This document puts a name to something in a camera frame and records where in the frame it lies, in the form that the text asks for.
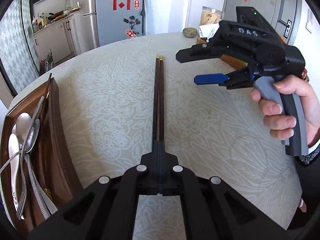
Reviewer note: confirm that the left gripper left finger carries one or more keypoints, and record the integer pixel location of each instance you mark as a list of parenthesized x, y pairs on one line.
[(107, 208)]

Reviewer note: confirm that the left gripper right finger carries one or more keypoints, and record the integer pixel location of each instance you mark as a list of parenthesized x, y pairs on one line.
[(214, 210)]

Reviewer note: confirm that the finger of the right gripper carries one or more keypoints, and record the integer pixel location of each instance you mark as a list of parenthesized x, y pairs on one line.
[(237, 79), (199, 52)]

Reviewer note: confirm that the dark chopstick gold tip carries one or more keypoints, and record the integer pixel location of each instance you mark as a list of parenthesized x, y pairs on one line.
[(155, 100)]

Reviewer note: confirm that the steel table knife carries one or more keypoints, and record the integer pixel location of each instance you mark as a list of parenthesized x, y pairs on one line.
[(46, 206)]

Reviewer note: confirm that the steel fork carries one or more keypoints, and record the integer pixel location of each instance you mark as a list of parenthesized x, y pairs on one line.
[(22, 152)]

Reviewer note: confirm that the textured handle steel spoon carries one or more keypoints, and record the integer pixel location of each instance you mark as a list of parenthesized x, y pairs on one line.
[(32, 149)]

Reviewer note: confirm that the white ceramic spoon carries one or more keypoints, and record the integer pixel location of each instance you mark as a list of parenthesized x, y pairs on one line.
[(14, 148)]

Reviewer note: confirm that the large steel spoon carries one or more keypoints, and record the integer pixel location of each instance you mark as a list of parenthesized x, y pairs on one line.
[(22, 125)]

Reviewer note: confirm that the white kitchen cabinet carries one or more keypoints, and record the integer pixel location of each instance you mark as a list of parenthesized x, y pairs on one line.
[(59, 38)]

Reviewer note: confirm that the right hand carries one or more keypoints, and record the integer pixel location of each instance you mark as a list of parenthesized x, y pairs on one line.
[(281, 127)]

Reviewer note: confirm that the wooden tray with cups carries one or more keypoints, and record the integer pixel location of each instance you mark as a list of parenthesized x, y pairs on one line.
[(233, 62)]

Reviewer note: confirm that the plastic snack jar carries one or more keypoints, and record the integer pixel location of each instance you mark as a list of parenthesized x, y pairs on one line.
[(210, 16)]

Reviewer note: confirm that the grey door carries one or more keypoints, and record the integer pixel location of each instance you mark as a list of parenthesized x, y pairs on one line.
[(283, 15)]

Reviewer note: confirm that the dark wooden tray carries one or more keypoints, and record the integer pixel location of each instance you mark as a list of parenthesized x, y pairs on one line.
[(50, 158)]

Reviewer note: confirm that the grey refrigerator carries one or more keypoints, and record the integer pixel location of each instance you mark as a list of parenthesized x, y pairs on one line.
[(107, 21)]

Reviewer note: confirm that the patterned sliding door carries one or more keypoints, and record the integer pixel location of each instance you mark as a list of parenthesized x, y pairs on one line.
[(18, 54)]

